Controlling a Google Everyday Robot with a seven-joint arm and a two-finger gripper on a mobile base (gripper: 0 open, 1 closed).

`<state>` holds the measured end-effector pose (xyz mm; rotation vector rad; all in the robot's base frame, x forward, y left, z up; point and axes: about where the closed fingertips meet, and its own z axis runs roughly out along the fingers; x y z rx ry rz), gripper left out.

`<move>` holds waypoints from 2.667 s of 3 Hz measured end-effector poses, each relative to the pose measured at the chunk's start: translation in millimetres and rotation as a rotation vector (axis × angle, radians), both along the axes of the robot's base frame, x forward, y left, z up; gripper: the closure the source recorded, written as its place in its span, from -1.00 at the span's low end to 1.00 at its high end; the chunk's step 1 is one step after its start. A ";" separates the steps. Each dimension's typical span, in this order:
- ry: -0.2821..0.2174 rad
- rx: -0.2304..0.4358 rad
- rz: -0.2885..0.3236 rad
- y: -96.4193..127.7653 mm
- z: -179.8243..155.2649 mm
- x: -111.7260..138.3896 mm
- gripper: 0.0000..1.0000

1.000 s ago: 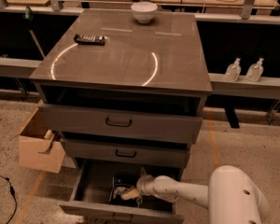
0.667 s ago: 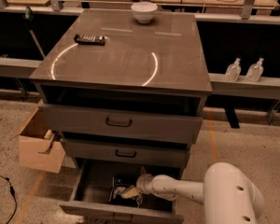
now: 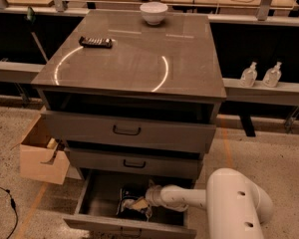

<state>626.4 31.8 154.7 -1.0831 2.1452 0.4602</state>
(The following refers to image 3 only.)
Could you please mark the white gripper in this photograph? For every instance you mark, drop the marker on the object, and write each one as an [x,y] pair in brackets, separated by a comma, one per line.
[154,195]

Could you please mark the black white snack bag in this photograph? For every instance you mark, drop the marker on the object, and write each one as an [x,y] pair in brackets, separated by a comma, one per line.
[129,193]

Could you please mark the grey bottom drawer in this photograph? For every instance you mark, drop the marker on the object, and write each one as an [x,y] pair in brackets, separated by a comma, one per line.
[99,201]

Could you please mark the grey drawer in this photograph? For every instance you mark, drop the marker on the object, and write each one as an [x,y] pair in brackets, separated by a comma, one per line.
[134,163]
[99,201]
[142,133]

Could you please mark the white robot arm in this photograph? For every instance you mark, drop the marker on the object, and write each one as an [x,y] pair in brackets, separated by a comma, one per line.
[236,207]

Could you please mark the grey middle drawer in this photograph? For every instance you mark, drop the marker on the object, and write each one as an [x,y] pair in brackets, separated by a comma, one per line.
[134,163]

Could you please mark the grey top drawer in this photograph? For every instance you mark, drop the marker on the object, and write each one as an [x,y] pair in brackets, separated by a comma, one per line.
[142,133]

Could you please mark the grey drawer cabinet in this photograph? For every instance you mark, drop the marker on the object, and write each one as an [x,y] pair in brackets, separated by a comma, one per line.
[167,72]

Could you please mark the cardboard box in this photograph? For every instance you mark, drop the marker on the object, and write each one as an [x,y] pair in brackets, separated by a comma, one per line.
[41,156]

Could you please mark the left clear pump bottle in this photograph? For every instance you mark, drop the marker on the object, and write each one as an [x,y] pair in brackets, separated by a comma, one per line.
[249,76]

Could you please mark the clear pump bottle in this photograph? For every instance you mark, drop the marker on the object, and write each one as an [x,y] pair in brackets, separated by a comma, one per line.
[249,76]
[272,76]

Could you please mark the black remote control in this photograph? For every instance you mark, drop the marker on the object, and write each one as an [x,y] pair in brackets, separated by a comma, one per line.
[95,42]

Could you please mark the right clear pump bottle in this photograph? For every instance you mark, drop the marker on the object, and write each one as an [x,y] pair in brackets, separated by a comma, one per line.
[272,76]

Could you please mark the white ceramic bowl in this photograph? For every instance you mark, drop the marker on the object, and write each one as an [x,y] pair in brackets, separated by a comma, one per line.
[153,12]

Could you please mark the grey metal rail shelf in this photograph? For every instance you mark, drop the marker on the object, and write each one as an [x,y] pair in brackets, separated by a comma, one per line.
[285,94]

